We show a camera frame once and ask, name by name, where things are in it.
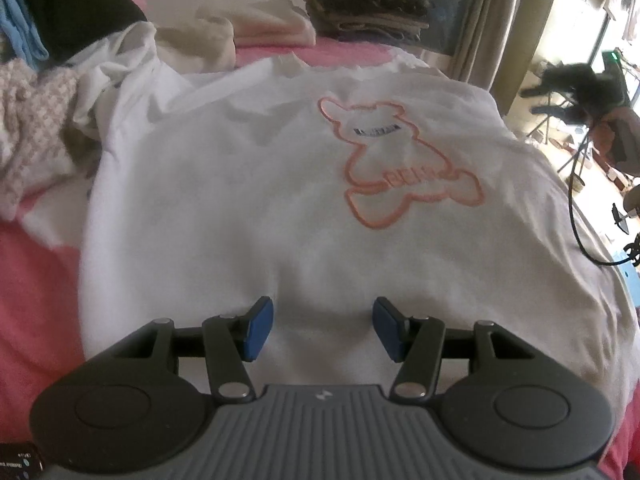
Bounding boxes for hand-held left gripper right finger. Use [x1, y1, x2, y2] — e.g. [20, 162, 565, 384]
[372, 296, 537, 403]

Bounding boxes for person's right hand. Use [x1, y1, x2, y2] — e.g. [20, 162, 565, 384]
[592, 110, 624, 162]

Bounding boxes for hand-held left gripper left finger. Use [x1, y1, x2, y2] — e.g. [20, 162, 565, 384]
[107, 296, 275, 403]

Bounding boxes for black cable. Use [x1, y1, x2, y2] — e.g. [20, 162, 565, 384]
[567, 122, 640, 267]

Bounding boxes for stack of folded dark clothes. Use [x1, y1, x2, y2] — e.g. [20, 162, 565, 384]
[297, 0, 432, 43]

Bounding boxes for beige curtain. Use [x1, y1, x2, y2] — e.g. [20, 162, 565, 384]
[450, 0, 551, 113]

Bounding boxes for black garment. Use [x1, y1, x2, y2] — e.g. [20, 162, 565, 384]
[7, 0, 147, 67]

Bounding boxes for light blue garment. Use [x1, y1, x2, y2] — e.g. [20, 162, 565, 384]
[0, 0, 49, 69]

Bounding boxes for cream fleece garment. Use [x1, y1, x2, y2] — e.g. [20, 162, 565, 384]
[154, 5, 237, 77]

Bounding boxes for folded cream clothes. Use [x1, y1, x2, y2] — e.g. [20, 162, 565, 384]
[234, 0, 317, 49]

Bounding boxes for houndstooth knit garment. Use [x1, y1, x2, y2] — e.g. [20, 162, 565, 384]
[0, 57, 103, 222]

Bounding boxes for light blue bin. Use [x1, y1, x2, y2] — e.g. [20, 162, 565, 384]
[621, 260, 640, 311]

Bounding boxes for blue water bottle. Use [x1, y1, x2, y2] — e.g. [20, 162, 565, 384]
[424, 0, 467, 57]

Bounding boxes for white bear outline sweatshirt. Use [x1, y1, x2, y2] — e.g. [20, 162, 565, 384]
[72, 22, 640, 406]

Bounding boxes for pink floral blanket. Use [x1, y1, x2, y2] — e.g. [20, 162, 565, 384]
[0, 0, 640, 480]

